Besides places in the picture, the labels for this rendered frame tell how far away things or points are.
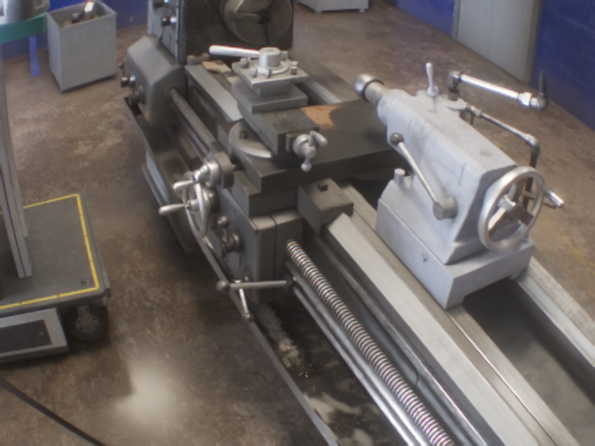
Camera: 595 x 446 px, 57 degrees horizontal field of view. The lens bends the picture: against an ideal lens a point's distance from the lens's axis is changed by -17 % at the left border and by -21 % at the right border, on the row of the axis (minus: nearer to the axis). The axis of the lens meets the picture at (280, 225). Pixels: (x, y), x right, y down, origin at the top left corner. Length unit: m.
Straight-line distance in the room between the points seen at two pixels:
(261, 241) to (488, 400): 0.82
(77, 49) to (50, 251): 2.29
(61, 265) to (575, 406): 1.90
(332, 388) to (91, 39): 3.32
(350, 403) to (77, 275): 1.13
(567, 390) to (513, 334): 0.26
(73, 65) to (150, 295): 2.29
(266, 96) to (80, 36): 2.87
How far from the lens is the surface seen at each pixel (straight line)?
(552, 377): 1.61
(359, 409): 1.83
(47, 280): 2.41
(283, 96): 1.82
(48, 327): 2.40
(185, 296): 2.73
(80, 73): 4.63
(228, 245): 1.89
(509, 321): 1.71
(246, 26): 2.45
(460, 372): 1.39
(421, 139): 1.56
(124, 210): 3.25
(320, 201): 1.72
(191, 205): 2.01
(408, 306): 1.50
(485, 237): 1.40
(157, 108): 2.73
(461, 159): 1.45
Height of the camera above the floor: 1.85
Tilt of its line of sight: 37 degrees down
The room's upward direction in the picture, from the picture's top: 2 degrees clockwise
